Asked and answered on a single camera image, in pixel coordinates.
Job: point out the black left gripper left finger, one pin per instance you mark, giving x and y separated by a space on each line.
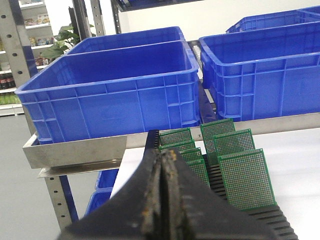
133 213

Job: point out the blue crate lower shelf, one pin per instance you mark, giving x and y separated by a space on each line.
103 189

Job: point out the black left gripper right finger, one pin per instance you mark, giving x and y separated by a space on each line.
192 211

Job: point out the green potted plant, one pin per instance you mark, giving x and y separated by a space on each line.
67 38

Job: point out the white store shelf with goods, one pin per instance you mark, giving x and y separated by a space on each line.
25 31

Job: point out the blue plastic crate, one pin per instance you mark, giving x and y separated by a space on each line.
114 92
129 39
276 19
265 73

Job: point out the metal shelving rack frame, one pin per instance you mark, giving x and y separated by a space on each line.
57 160

